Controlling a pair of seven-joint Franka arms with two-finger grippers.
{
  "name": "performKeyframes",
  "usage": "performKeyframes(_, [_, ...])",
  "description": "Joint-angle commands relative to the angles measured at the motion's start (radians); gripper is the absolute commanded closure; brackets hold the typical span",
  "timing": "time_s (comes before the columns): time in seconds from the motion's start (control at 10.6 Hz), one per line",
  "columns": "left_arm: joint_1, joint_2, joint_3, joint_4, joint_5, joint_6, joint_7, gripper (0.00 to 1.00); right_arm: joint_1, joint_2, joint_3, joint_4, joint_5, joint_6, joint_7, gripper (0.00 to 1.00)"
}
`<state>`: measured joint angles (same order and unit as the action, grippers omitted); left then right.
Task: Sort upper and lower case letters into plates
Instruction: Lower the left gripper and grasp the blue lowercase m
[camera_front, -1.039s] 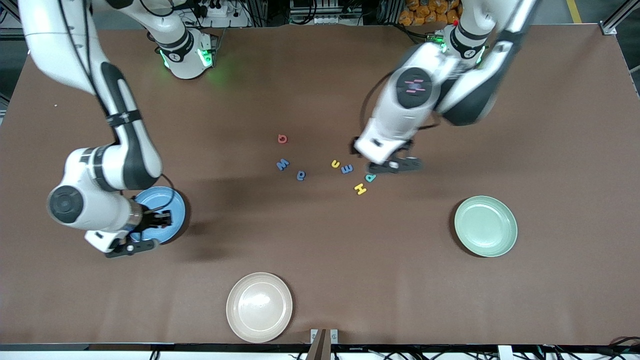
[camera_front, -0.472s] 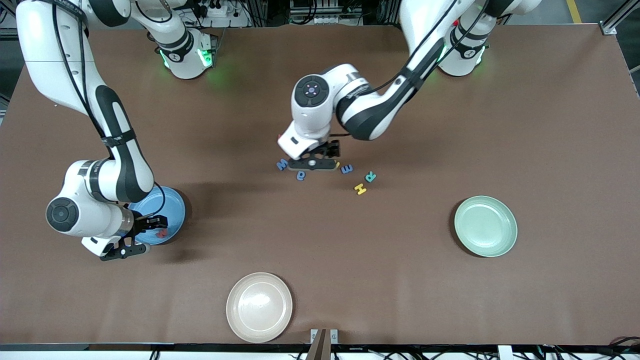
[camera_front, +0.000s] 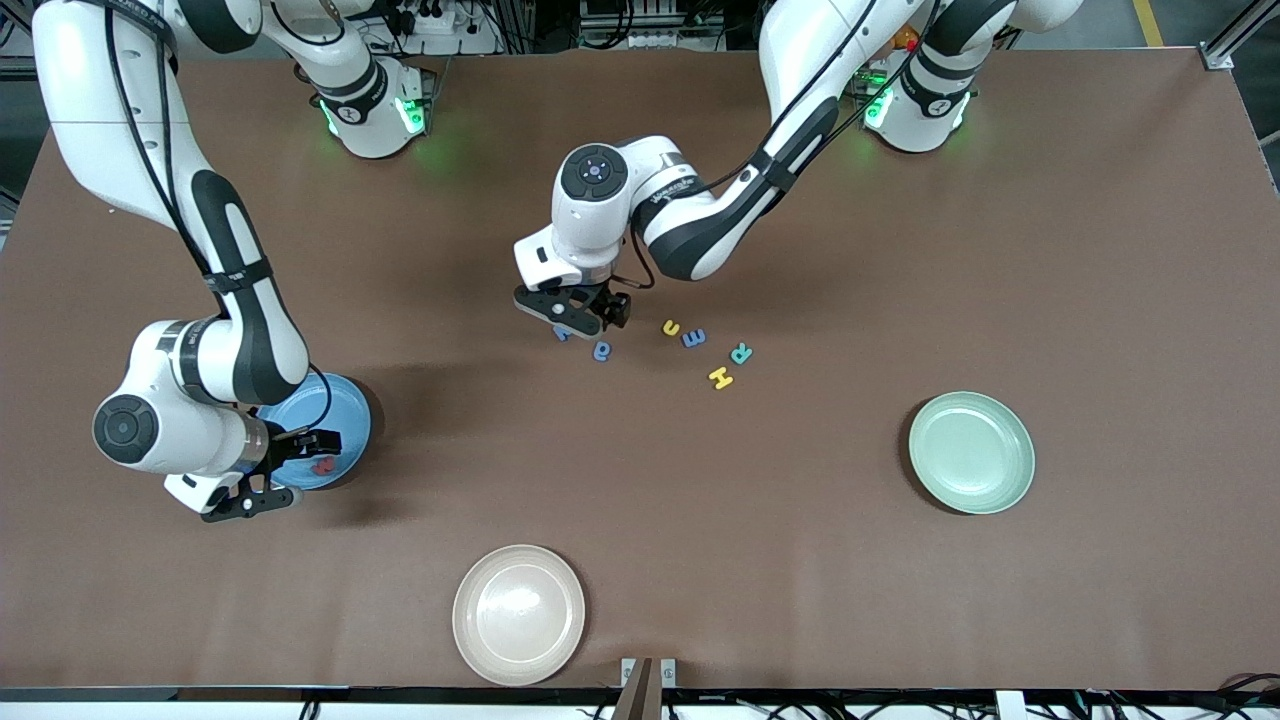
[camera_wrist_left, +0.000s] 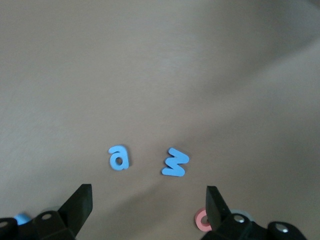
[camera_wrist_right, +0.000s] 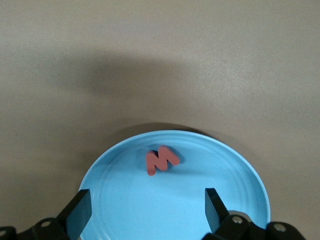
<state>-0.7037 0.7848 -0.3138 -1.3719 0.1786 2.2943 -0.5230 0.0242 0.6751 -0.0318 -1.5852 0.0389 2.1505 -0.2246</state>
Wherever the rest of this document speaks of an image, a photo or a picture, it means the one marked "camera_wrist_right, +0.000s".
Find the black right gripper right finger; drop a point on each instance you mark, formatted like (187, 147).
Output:
(215, 212)

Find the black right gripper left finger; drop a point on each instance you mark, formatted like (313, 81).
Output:
(77, 212)

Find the red foam small w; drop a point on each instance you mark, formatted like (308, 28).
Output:
(162, 160)

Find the blue plate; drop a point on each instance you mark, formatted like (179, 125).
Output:
(150, 200)

